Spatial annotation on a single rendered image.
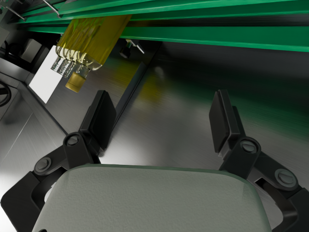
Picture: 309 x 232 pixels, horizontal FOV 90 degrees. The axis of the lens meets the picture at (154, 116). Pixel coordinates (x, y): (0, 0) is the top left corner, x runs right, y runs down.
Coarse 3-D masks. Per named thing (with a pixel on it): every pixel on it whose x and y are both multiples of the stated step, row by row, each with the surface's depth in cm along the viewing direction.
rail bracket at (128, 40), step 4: (128, 40) 43; (132, 40) 43; (136, 40) 43; (128, 44) 43; (132, 44) 44; (136, 44) 44; (124, 48) 42; (128, 48) 43; (140, 48) 46; (120, 52) 43; (124, 52) 42; (128, 52) 43; (144, 52) 48; (124, 56) 44; (128, 56) 44
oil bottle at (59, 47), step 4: (72, 20) 51; (76, 20) 49; (72, 24) 50; (76, 24) 49; (68, 28) 50; (72, 28) 49; (64, 32) 51; (68, 32) 49; (72, 32) 49; (64, 36) 50; (68, 36) 49; (60, 40) 51; (64, 40) 48; (60, 44) 49; (64, 44) 48; (56, 48) 50; (60, 48) 48; (56, 52) 50; (60, 52) 49; (60, 56) 50
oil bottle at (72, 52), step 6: (90, 18) 44; (96, 18) 42; (90, 24) 42; (84, 30) 43; (78, 36) 44; (84, 36) 42; (78, 42) 42; (72, 48) 43; (78, 48) 41; (72, 54) 42; (72, 60) 44
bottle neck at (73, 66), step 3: (72, 63) 44; (69, 66) 44; (72, 66) 43; (75, 66) 44; (69, 69) 43; (72, 69) 43; (75, 69) 44; (66, 72) 43; (69, 72) 43; (72, 72) 44; (63, 75) 43; (66, 75) 43; (69, 75) 43
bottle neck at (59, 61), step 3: (57, 57) 50; (57, 60) 50; (60, 60) 50; (63, 60) 51; (54, 63) 50; (57, 63) 50; (60, 63) 51; (51, 66) 50; (54, 66) 50; (57, 66) 50; (60, 66) 51; (51, 69) 50; (54, 69) 50; (57, 69) 51
